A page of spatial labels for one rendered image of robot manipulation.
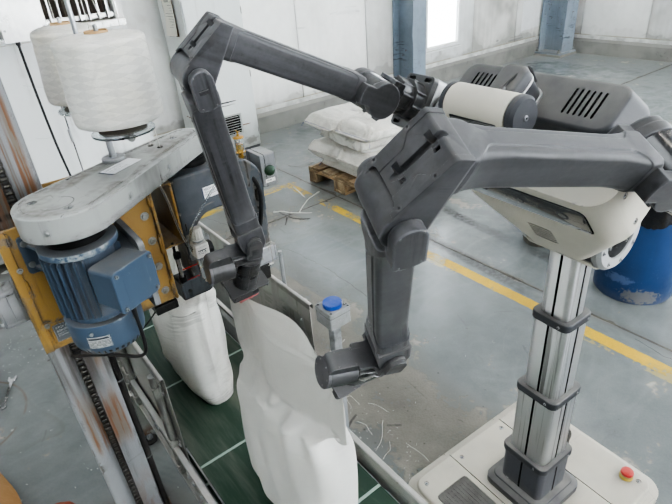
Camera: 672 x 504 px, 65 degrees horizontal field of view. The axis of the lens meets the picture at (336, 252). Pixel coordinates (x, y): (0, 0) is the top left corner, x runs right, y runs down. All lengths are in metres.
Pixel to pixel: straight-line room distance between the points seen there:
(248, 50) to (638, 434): 2.13
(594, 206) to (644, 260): 2.14
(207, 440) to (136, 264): 0.99
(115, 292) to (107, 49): 0.42
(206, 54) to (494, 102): 0.47
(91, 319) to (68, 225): 0.22
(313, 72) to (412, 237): 0.58
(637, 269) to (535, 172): 2.56
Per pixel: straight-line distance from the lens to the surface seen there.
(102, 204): 1.07
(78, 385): 1.55
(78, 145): 4.10
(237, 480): 1.81
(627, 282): 3.19
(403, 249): 0.54
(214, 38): 0.94
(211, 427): 1.97
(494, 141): 0.55
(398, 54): 7.28
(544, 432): 1.66
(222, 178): 1.06
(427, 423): 2.40
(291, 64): 1.02
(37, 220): 1.06
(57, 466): 2.64
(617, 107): 0.95
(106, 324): 1.17
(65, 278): 1.13
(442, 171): 0.50
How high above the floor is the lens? 1.79
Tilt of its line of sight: 30 degrees down
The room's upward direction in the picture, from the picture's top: 5 degrees counter-clockwise
